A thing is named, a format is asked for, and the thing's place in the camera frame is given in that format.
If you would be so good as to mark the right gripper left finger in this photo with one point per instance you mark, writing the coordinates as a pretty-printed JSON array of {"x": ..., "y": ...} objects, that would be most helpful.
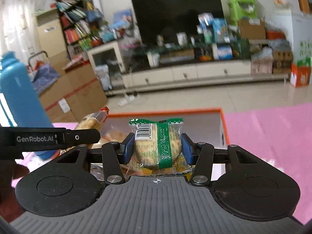
[{"x": 113, "y": 155}]

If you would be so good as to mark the blue thermos jug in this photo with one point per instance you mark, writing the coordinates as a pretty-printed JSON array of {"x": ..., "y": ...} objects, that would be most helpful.
[{"x": 20, "y": 95}]

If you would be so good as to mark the pink floral tablecloth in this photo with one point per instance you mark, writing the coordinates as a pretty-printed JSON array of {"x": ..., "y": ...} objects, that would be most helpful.
[{"x": 281, "y": 136}]

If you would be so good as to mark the yellow mixed snack packet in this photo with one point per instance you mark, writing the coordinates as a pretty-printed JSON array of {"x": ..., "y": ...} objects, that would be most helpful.
[{"x": 180, "y": 167}]

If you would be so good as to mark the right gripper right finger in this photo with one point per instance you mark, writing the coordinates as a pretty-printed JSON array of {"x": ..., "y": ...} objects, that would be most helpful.
[{"x": 201, "y": 156}]

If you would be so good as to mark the green plastic rack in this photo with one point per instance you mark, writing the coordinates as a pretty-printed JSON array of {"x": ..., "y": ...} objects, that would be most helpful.
[{"x": 241, "y": 9}]

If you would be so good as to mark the orange storage box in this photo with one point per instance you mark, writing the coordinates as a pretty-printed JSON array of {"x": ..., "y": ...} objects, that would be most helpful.
[{"x": 199, "y": 126}]

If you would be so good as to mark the white tv cabinet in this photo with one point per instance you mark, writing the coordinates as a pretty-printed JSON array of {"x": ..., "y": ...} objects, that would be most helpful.
[{"x": 198, "y": 74}]

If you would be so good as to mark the bookshelf with books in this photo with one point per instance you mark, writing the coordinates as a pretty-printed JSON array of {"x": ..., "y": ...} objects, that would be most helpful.
[{"x": 80, "y": 22}]

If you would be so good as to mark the green rice cracker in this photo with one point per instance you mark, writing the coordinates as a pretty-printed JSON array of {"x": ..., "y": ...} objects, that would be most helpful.
[{"x": 157, "y": 144}]

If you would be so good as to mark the large cardboard box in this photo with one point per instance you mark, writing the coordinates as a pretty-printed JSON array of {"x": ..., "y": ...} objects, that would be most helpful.
[{"x": 74, "y": 95}]

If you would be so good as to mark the person's left hand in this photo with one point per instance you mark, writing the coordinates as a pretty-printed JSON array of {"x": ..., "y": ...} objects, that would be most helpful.
[{"x": 10, "y": 170}]

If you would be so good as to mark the red clear snack packet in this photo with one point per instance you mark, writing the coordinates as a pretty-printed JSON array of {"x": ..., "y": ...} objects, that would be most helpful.
[{"x": 94, "y": 120}]

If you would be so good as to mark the black television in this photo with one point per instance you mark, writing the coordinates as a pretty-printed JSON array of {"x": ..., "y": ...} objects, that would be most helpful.
[{"x": 170, "y": 17}]

